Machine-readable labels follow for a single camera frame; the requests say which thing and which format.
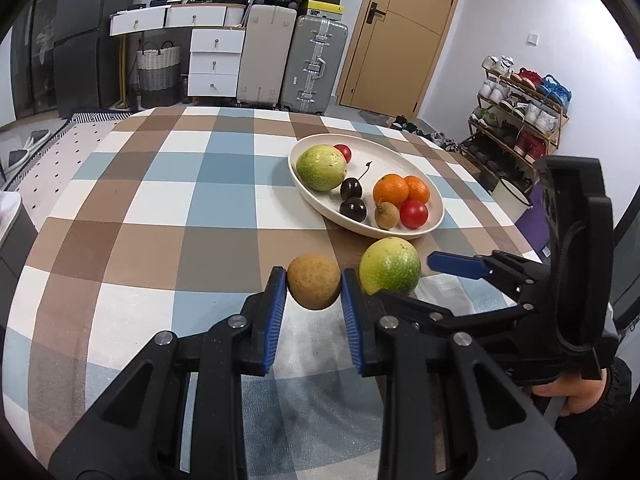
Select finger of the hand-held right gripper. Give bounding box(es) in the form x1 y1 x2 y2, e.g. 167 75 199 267
374 287 532 347
426 249 549 312

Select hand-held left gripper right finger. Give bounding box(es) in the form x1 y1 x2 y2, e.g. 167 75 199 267
340 269 576 480

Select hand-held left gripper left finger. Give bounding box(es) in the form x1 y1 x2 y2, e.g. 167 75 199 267
47 266 289 480

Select brown longan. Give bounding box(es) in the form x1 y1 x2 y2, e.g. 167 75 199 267
375 200 401 230
286 252 342 311

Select large green-yellow passion fruit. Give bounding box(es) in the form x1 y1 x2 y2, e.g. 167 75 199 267
359 236 422 296

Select orange tangerine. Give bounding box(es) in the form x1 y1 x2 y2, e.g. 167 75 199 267
404 176 431 204
373 174 410 206

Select dark stemless cherry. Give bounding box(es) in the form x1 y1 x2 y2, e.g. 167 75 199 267
339 197 367 225

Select cream round plate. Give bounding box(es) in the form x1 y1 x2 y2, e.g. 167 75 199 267
288 133 445 239

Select dark cherry with stem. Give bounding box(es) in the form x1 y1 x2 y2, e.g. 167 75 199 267
340 161 374 202

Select person's right forearm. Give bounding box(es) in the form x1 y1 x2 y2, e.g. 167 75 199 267
552 355 638 466

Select person's right hand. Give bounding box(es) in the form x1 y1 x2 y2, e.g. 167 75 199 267
529 367 612 417

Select purple mat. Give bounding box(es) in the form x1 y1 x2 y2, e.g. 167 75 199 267
515 187 551 261

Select white bucket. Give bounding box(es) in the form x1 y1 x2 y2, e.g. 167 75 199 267
490 176 534 222

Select wooden shoe rack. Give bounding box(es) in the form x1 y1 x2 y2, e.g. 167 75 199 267
459 55 571 183

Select dark floor shoes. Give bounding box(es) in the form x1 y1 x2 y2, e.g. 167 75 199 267
389 115 459 154

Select plaid tablecloth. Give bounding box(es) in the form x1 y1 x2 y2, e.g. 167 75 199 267
0 105 556 480

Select group of sneakers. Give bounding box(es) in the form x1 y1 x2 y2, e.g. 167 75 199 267
462 55 572 176

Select small yellow-green passion fruit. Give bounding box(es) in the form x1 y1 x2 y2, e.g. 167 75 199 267
296 145 347 192

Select wooden door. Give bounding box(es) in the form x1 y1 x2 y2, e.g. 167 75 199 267
335 0 469 121

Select silver suitcase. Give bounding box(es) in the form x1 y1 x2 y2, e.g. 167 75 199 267
280 15 349 115

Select beige suitcase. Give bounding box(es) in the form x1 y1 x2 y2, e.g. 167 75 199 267
236 4 298 109

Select white drawer desk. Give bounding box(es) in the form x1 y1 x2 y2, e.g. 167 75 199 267
109 2 248 98

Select patterned grey rug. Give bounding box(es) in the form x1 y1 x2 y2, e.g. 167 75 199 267
0 111 132 202

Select woven basket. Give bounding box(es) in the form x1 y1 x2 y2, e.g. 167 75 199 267
136 42 182 97

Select black yellow shoe box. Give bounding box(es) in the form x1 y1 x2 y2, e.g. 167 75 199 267
305 0 345 19

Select black refrigerator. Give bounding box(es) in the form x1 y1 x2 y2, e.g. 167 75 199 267
54 0 147 117

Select dark glass cabinet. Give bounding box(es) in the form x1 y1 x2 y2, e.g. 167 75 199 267
9 0 66 122

